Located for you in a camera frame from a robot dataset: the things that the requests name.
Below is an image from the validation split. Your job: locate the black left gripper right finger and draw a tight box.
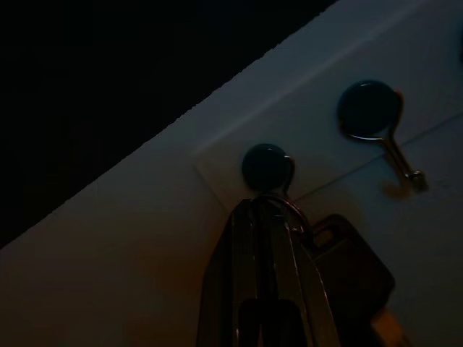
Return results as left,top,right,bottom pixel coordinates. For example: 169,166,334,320
257,202,340,347

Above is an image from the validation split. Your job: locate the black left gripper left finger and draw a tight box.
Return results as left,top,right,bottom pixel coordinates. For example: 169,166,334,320
196,197,262,347

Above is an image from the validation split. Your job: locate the key with black head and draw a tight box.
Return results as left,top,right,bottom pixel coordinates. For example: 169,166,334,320
305,213,412,347

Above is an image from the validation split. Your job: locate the silver metal key ring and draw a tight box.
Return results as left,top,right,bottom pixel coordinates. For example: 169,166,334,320
252,194,313,238

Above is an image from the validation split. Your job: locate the blue round magnetic hook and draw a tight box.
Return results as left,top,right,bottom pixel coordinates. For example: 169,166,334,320
336,80,428,193
241,142,297,200

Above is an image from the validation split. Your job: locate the white magnetic board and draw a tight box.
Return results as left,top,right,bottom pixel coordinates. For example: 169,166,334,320
0,0,463,347

